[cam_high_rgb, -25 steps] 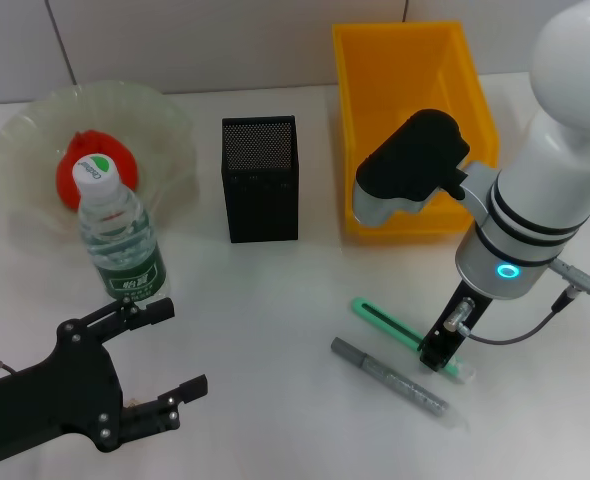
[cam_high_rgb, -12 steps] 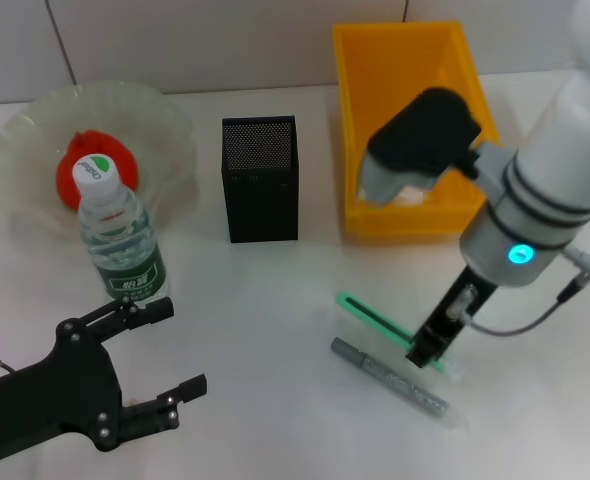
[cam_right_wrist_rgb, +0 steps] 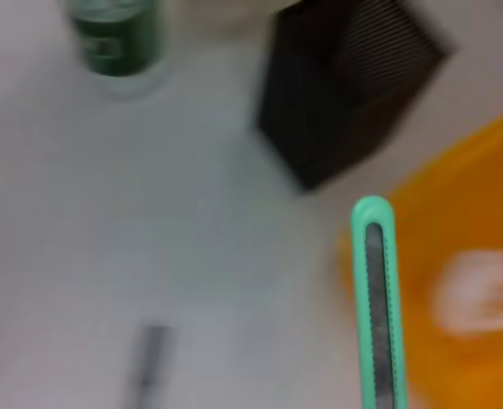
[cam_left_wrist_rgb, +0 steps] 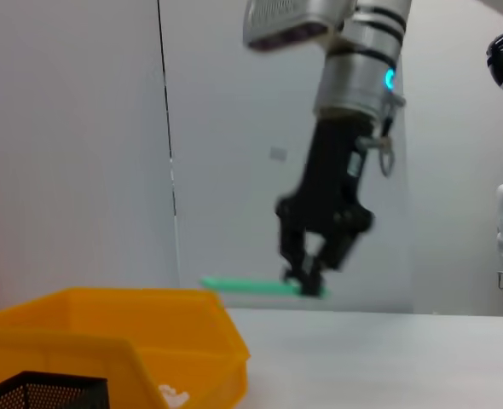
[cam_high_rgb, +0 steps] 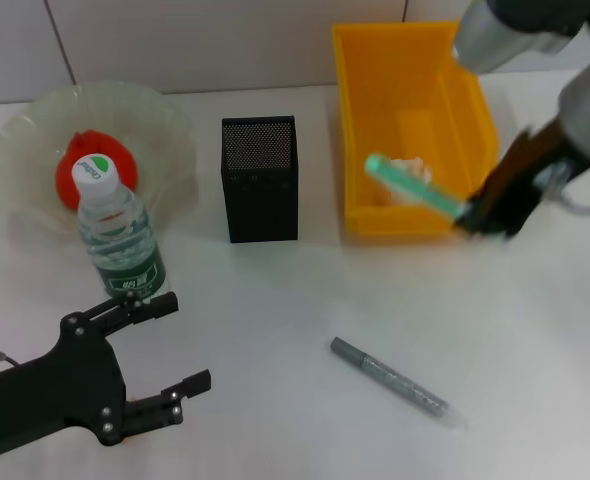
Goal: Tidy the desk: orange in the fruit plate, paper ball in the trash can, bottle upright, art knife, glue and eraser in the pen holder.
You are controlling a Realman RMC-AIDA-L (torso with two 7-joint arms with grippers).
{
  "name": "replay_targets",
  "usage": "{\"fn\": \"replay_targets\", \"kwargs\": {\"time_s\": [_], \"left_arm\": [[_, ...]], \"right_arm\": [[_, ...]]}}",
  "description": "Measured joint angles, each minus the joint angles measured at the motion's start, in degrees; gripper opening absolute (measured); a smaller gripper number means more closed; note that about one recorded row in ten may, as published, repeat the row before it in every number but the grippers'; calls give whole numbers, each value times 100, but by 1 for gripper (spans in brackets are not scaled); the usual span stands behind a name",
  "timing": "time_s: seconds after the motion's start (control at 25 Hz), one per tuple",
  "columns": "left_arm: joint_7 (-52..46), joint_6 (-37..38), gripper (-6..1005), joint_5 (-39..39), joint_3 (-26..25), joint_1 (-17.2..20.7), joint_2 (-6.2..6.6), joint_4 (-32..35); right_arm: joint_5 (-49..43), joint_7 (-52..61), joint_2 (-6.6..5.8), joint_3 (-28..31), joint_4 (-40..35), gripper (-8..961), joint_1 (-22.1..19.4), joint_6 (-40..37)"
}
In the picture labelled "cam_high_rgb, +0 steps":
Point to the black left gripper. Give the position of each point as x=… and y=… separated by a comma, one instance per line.
x=65, y=390

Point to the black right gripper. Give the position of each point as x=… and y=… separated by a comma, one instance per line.
x=530, y=170

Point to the mint green utility knife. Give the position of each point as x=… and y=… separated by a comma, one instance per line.
x=410, y=187

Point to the white paper ball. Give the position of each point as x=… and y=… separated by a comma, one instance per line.
x=420, y=167

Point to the clear water bottle green label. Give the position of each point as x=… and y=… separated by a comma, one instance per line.
x=120, y=235

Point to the red-orange fruit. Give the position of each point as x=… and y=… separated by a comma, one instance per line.
x=125, y=165

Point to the grey marker pen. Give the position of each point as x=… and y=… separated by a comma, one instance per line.
x=400, y=382

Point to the black mesh pen holder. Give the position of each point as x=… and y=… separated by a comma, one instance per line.
x=260, y=210

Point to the translucent glass fruit plate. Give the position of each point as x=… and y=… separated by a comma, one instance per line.
x=140, y=115

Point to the yellow plastic storage bin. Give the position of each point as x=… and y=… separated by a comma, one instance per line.
x=375, y=75

